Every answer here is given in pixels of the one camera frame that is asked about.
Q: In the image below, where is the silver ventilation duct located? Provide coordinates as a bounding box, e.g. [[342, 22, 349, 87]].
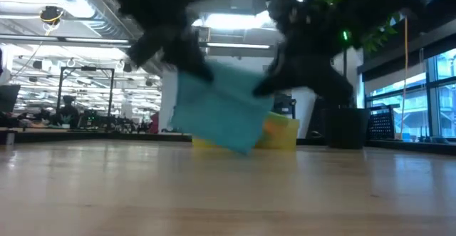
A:
[[30, 0, 165, 76]]

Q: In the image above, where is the black background frame stand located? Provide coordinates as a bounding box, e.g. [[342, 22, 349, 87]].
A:
[[56, 66, 115, 118]]

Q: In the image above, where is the blue microfiber towel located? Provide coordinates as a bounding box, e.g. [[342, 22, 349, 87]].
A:
[[169, 60, 275, 155]]

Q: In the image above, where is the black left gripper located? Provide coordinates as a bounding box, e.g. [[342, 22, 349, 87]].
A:
[[126, 11, 215, 83]]

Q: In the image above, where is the yellow black cord reel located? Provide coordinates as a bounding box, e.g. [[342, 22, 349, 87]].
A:
[[38, 6, 66, 26]]

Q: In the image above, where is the yellow hanging cord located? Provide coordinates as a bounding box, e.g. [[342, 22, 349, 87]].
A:
[[399, 14, 409, 137]]

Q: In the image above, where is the black background machine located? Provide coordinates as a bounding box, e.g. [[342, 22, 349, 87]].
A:
[[280, 98, 297, 119]]

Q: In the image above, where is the dark framed window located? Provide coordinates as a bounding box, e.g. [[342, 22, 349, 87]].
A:
[[365, 46, 456, 139]]

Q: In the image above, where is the yellow translucent plastic bin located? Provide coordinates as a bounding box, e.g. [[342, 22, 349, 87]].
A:
[[192, 111, 301, 150]]

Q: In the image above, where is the green leafy plant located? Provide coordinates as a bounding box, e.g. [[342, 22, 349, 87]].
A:
[[316, 0, 399, 78]]

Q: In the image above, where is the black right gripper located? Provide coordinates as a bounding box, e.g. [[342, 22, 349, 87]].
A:
[[252, 0, 357, 108]]

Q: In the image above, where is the dark background monitor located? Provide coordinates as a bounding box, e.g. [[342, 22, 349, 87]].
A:
[[0, 84, 21, 114]]

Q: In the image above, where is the person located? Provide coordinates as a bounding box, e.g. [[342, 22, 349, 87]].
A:
[[56, 95, 81, 129]]

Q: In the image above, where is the black perforated crate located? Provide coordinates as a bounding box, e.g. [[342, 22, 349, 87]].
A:
[[368, 104, 400, 139]]

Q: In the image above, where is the long ceiling light strip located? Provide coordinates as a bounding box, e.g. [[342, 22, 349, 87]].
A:
[[199, 42, 271, 50]]

